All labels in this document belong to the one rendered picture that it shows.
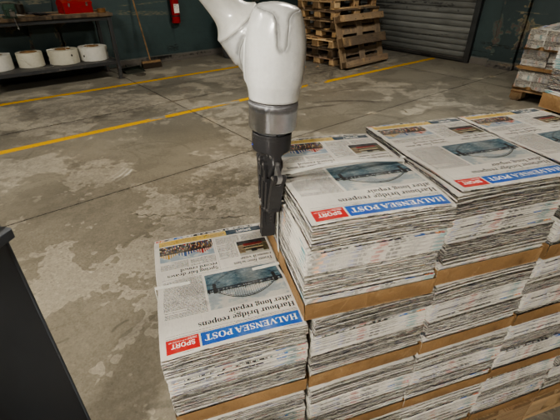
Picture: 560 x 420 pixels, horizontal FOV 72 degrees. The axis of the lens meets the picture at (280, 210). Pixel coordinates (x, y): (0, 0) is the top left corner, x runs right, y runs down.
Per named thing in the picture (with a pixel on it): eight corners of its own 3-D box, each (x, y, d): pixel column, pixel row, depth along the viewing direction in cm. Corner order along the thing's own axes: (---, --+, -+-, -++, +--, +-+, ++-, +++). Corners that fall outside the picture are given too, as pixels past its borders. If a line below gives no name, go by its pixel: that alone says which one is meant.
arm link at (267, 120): (288, 92, 75) (287, 122, 78) (242, 93, 72) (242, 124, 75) (306, 105, 67) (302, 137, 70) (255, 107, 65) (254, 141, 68)
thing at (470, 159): (365, 129, 101) (365, 125, 101) (456, 118, 109) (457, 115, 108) (459, 196, 72) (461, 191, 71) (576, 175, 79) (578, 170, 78)
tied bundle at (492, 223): (352, 202, 114) (361, 127, 102) (437, 188, 121) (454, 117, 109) (431, 288, 83) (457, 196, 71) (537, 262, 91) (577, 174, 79)
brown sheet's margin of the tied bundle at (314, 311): (281, 269, 88) (281, 254, 85) (394, 248, 94) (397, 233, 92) (303, 322, 75) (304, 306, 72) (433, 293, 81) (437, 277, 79)
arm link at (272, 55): (310, 107, 67) (291, 87, 78) (320, 5, 59) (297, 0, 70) (248, 107, 64) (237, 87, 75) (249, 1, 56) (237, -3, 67)
